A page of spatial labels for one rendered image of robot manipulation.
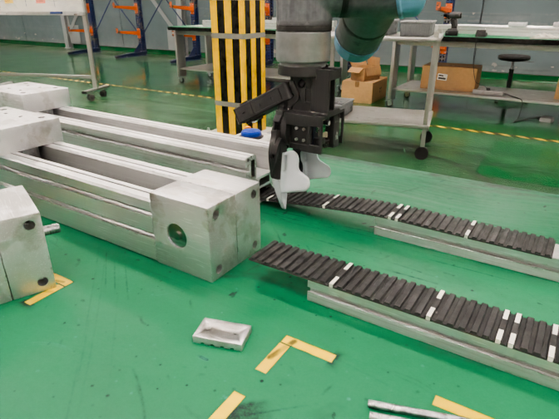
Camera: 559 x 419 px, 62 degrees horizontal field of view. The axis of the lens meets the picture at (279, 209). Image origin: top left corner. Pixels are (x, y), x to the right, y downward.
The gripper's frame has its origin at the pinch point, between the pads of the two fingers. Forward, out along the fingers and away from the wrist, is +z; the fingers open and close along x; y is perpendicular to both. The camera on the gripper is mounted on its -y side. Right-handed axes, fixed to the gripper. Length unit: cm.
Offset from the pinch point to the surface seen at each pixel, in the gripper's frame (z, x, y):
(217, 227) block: -4.6, -22.5, 4.2
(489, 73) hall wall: 73, 745, -93
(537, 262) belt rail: 0.3, -2.1, 35.6
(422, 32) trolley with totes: -9, 282, -66
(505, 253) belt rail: 0.2, -2.1, 32.0
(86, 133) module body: -5.1, -5.0, -42.5
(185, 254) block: -0.5, -24.0, 0.2
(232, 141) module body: -6.1, 2.2, -12.9
